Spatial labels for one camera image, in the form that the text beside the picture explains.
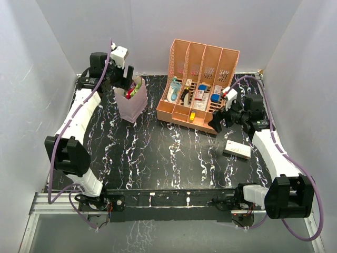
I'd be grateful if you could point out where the aluminium frame rail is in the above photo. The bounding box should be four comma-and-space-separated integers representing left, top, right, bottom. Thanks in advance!
19, 189, 325, 252

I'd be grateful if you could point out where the blue white item pack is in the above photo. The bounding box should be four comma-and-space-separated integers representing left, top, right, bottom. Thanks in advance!
211, 85, 223, 103

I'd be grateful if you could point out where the purple cable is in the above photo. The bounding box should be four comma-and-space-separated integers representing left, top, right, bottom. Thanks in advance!
230, 75, 324, 242
47, 37, 116, 230

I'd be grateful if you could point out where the green candy packet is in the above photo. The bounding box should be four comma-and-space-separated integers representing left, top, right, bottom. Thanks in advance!
133, 82, 142, 94

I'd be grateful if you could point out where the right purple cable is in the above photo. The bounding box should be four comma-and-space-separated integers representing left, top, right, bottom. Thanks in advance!
230, 75, 324, 242

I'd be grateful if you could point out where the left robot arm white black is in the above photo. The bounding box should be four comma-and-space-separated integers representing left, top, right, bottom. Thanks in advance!
44, 46, 134, 210

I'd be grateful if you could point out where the orange desk file organizer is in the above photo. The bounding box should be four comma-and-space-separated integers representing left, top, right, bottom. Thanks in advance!
157, 39, 240, 134

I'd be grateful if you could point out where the light blue tape dispenser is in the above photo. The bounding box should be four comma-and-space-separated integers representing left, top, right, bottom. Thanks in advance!
167, 76, 182, 103

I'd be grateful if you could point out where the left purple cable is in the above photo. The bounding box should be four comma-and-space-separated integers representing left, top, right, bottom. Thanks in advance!
47, 37, 116, 230

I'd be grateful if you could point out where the small yellow box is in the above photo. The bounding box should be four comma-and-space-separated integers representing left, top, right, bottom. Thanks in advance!
189, 111, 196, 122

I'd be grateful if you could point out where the pink candy packet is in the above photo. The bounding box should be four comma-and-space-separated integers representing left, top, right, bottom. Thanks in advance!
125, 88, 136, 100

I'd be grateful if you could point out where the pale pink paper bag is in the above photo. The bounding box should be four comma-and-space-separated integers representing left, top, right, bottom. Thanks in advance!
114, 76, 147, 123

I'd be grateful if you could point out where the black yellow utility knife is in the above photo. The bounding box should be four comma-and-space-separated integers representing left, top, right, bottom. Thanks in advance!
181, 86, 190, 106

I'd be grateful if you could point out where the white rectangular box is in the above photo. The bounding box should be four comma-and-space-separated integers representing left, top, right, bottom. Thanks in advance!
224, 140, 251, 159

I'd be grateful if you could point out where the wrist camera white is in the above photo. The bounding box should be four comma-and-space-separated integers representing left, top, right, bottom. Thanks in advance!
110, 43, 128, 69
222, 86, 237, 111

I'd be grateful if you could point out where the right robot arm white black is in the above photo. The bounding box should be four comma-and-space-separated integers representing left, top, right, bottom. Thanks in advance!
208, 93, 314, 219

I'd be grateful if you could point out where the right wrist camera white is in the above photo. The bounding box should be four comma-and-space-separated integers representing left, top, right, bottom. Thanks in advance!
222, 86, 237, 111

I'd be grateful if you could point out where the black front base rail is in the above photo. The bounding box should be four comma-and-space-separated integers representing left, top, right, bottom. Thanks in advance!
75, 189, 265, 222

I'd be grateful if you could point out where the white plastic packet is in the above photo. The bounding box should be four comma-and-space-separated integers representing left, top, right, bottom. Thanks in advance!
192, 100, 208, 111

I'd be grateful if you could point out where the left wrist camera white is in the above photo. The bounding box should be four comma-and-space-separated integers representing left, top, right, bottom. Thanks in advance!
110, 43, 128, 69

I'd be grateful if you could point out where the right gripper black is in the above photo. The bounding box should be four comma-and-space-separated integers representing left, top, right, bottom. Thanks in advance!
208, 98, 249, 132

